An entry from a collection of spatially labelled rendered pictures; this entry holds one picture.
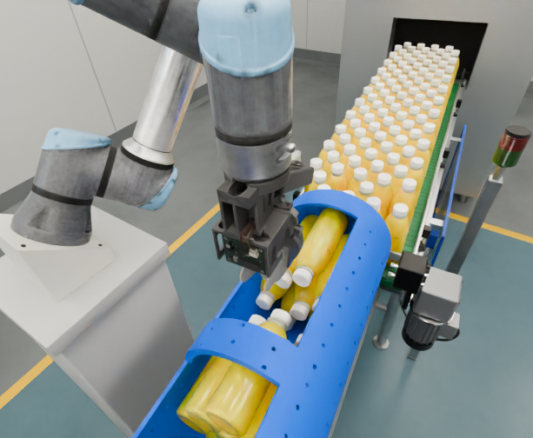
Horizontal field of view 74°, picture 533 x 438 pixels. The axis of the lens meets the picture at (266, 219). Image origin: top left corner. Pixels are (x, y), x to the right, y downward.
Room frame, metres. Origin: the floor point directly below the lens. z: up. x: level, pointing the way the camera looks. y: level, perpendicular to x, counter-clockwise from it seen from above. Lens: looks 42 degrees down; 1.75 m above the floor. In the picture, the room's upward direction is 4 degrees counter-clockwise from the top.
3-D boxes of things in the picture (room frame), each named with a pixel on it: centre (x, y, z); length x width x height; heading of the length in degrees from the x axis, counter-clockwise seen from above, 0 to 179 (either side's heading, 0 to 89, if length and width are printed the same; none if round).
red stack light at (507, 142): (0.84, -0.70, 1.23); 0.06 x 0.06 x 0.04
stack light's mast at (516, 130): (0.84, -0.70, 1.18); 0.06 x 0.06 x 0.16
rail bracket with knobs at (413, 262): (0.62, -0.39, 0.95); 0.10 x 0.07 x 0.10; 60
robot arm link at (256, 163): (0.31, 0.00, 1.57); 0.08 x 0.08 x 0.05
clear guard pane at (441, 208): (1.10, -0.74, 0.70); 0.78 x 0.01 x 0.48; 150
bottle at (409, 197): (0.83, -0.43, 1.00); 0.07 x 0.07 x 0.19
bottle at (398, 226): (0.72, -0.37, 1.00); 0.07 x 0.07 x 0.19
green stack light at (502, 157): (0.84, -0.70, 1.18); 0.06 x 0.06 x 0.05
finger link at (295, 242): (0.32, -0.02, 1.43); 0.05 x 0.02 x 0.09; 60
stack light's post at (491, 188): (0.84, -0.70, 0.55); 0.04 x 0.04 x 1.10; 60
